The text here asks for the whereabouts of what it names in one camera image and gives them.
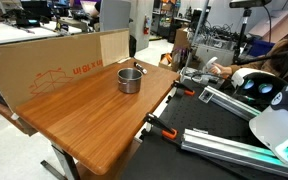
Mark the red fire extinguisher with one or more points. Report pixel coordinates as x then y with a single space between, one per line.
146 25

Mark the white work table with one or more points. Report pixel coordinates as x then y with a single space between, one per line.
17 33

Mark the white VR controller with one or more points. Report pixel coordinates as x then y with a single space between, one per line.
210 62

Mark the black orange bar clamp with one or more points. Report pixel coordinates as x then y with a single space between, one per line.
162 128
183 88

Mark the small stainless steel pot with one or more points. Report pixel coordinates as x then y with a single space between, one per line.
129 85

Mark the operator hand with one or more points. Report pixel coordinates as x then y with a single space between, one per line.
223 70

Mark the silver metal pole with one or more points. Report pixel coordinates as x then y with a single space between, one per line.
195 36

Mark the white black Franka robot arm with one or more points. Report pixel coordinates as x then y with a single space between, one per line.
280 126

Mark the flat cardboard sheet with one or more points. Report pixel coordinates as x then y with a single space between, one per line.
277 23

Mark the white VR headset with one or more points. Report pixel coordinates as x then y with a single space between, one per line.
244 75

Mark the grey equipment box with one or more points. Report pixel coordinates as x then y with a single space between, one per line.
214 55

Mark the blue plastic crate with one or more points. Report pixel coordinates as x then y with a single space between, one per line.
260 47

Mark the brown cardboard box panel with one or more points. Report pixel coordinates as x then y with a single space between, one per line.
34 70

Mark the grey partition panel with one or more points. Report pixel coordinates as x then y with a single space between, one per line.
114 15

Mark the operator brown sleeve forearm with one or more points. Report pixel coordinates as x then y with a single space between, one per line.
260 63

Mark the black camera tripod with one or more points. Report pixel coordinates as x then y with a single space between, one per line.
242 36

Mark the white marker with black cap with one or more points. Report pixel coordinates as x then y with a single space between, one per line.
140 67

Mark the silver aluminium extrusion rail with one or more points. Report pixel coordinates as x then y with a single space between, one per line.
230 150
230 103

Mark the grey metal table leg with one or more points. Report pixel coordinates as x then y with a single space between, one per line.
65 163

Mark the black perforated breadboard base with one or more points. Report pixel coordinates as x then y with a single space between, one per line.
197 116

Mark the small brown cardboard box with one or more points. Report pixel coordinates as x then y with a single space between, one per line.
181 38

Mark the black stereo camera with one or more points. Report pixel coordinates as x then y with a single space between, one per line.
249 3

